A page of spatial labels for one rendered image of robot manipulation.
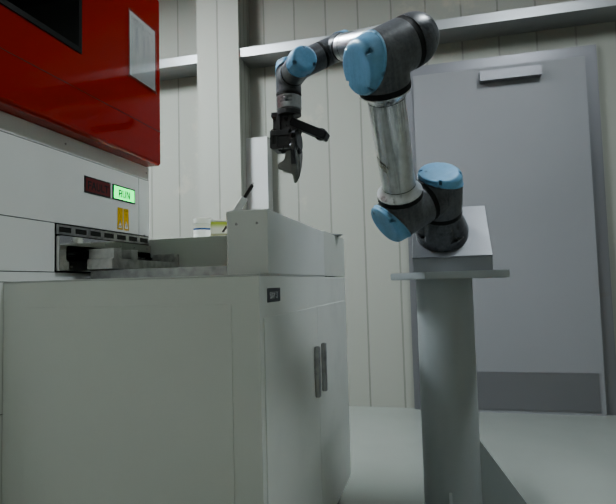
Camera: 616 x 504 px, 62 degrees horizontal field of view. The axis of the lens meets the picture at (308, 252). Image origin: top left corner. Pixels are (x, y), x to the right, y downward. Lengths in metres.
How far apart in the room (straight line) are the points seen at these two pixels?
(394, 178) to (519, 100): 2.27
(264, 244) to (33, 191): 0.64
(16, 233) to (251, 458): 0.77
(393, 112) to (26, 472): 1.14
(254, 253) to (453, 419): 0.75
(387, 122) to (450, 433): 0.85
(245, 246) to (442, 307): 0.62
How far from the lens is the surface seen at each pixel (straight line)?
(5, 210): 1.38
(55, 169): 1.52
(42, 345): 1.30
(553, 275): 3.32
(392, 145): 1.21
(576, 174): 3.41
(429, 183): 1.37
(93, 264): 1.51
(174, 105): 3.96
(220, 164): 3.45
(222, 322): 1.05
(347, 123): 3.50
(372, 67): 1.10
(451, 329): 1.47
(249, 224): 1.10
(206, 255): 1.75
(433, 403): 1.52
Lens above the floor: 0.80
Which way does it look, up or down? 4 degrees up
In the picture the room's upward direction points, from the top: 2 degrees counter-clockwise
